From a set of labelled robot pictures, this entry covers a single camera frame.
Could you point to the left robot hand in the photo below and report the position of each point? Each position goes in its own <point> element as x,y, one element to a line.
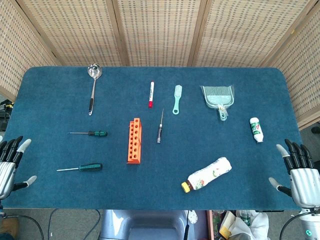
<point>6,172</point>

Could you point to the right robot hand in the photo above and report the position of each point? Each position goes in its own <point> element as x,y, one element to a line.
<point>305,182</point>

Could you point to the thick-shaft green black screwdriver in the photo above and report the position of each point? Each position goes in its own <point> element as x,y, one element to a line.
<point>91,166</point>

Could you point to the thin-shaft green black screwdriver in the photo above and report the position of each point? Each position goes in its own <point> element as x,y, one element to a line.
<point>98,133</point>

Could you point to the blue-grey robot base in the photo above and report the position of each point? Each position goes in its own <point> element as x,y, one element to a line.
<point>150,225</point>

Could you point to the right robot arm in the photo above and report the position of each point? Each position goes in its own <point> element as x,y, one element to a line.
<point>310,223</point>

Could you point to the orange tool rack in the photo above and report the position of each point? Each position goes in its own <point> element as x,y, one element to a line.
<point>134,142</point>

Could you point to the white plastic bag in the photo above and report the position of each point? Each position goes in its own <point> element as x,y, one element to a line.
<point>257,225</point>

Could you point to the small white green bottle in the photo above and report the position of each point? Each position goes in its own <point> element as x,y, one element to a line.
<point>256,130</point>

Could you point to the tea bottle yellow cap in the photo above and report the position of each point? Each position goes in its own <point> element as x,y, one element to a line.
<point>212,172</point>

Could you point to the red wooden box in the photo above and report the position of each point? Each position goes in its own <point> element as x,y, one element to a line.
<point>209,225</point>

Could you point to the white perforated plate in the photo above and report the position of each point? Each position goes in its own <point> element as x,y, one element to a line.
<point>193,217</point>

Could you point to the mint dustpan in plastic bag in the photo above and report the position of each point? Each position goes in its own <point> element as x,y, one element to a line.
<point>217,98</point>

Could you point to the blue table mat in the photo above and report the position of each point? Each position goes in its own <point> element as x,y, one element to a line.
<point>175,155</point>

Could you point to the black silver precision screwdriver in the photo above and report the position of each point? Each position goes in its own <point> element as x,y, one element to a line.
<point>159,133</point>

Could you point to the mint green brush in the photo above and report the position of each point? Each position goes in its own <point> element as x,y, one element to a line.
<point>177,96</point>

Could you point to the white marker red cap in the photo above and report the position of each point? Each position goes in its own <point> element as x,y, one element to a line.
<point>151,93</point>

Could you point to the wicker folding screen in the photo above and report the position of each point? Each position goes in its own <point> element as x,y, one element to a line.
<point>160,30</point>

